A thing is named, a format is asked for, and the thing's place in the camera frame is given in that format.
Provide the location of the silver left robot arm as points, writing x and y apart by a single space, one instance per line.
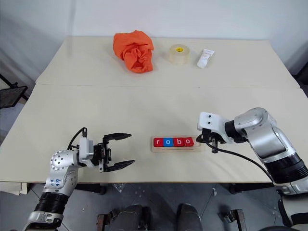
60 161

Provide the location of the red letter tile o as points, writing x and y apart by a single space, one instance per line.
188 141

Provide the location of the black table leg base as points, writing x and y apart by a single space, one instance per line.
252 188
91 188

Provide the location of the white squeeze tube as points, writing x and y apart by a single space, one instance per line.
205 58

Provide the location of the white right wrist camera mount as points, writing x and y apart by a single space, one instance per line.
211 120

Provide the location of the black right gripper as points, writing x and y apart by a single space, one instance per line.
208 136

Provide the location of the blue letter tile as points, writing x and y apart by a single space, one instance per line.
168 142

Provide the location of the wooden letter tray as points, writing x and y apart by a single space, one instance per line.
178 149

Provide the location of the rusty metal bracket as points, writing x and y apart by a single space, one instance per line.
104 220
231 220

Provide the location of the black metal stand frame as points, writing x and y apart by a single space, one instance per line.
8 81

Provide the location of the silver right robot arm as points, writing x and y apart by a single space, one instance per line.
269 142

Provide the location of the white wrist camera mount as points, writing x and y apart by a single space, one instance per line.
211 120
84 146

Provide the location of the beige stacked boards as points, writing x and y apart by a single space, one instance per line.
13 188

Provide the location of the black mesh tray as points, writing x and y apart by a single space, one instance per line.
10 96

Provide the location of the dark rounded shape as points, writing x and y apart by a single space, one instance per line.
188 217
136 219

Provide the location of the black chair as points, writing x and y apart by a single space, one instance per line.
302 78

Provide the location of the red letter tile b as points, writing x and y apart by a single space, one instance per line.
178 142

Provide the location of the clear tape roll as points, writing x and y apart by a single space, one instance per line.
179 55

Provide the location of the crumpled orange cloth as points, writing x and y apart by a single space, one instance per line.
133 51

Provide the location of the crumpled clear plastic wrap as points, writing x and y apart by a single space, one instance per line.
119 187

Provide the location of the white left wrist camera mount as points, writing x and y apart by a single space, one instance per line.
84 146

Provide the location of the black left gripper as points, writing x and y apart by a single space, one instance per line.
104 155

